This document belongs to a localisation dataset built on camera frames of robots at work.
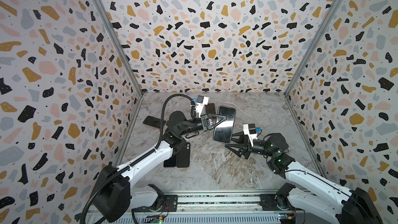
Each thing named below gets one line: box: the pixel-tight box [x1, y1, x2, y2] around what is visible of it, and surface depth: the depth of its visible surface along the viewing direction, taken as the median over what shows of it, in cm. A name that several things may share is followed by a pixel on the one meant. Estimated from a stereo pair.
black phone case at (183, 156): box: [176, 141, 191, 168], surface depth 90 cm
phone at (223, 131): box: [212, 105, 237, 144], surface depth 64 cm
